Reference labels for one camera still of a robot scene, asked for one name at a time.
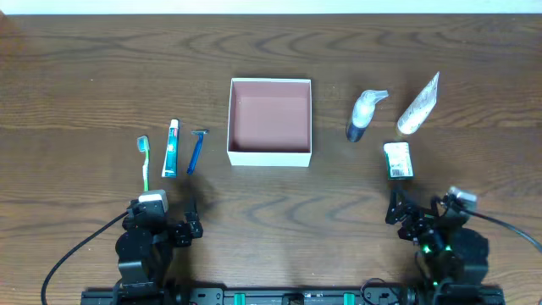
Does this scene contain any white cosmetic squeeze tube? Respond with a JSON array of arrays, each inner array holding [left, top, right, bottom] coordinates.
[[396, 72, 440, 136]]

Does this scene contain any clear pump spray bottle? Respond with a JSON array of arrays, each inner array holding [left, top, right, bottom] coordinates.
[[346, 90, 389, 142]]

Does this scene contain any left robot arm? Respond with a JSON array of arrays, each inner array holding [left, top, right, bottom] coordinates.
[[112, 193, 203, 305]]

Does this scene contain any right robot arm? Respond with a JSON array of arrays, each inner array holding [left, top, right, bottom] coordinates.
[[385, 186, 489, 304]]

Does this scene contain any green white soap box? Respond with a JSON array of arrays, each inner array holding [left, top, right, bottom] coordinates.
[[383, 142, 414, 180]]

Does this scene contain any teal white toothpaste tube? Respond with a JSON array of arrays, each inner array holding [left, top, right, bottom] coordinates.
[[162, 119, 180, 178]]

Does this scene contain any blue disposable razor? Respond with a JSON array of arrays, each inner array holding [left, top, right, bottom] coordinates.
[[186, 130, 209, 175]]

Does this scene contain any green toothbrush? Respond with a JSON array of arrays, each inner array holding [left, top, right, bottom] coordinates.
[[137, 136, 150, 191]]

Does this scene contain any white box pink interior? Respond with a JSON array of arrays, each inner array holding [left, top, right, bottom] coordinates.
[[226, 78, 312, 168]]

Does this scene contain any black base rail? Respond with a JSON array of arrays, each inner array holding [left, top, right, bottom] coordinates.
[[80, 283, 506, 305]]

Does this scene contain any black right camera cable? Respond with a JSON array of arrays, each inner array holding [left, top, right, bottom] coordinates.
[[463, 207, 542, 254]]

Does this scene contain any black camera cable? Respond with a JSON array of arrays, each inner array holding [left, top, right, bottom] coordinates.
[[463, 207, 542, 254], [40, 210, 130, 305]]

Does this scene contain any black left camera cable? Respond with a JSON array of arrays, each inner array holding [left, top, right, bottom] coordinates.
[[40, 210, 130, 305]]

